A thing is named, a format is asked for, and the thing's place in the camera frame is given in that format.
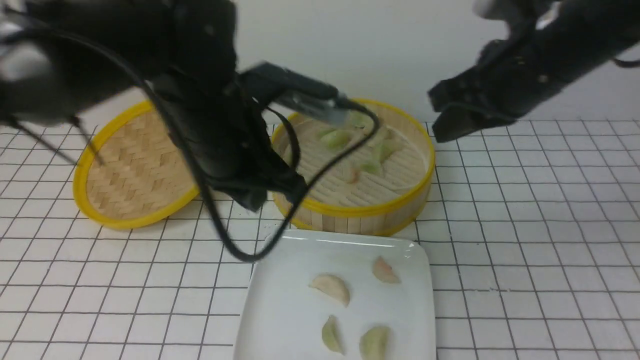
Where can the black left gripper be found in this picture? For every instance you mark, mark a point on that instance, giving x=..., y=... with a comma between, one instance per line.
x=224, y=130

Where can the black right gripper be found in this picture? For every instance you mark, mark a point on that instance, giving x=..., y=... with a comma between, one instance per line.
x=510, y=79

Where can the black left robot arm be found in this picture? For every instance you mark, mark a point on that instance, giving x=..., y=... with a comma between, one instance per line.
x=62, y=57

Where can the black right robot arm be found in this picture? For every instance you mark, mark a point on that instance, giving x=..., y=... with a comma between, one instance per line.
x=610, y=26

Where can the pinkish dumpling on plate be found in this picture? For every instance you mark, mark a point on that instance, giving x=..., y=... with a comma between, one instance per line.
x=384, y=272

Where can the white dumpling on plate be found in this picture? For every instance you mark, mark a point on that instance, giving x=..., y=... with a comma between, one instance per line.
x=332, y=286

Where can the white square plate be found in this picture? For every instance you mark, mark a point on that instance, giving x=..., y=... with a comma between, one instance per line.
x=283, y=317

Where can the pale green dumpling on plate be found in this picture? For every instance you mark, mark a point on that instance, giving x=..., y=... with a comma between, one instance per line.
x=373, y=343

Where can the white dumpling in steamer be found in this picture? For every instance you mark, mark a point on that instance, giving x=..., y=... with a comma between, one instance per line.
x=382, y=134

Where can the green dumpling steamer right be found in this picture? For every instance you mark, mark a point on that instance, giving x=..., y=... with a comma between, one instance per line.
x=385, y=149

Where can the green dumpling steamer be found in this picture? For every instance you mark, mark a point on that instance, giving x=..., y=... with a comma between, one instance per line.
x=385, y=149
x=372, y=167
x=359, y=120

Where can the green dumpling steamer centre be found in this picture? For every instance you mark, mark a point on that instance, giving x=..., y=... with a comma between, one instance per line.
x=372, y=167

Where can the green dumpling steamer back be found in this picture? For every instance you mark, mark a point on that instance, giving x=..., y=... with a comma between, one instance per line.
x=359, y=120

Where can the yellow-rimmed bamboo steamer basket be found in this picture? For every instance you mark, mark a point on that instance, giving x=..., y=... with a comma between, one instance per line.
x=378, y=206

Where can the yellow-rimmed bamboo steamer lid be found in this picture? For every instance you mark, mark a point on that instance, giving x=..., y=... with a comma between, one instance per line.
x=137, y=178

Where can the pink dumpling in steamer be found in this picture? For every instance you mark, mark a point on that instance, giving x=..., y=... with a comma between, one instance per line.
x=352, y=175

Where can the green dumpling in steamer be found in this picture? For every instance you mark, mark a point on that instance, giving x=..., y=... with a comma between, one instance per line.
x=335, y=139

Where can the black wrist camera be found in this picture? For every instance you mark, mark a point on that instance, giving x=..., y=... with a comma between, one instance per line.
x=267, y=83

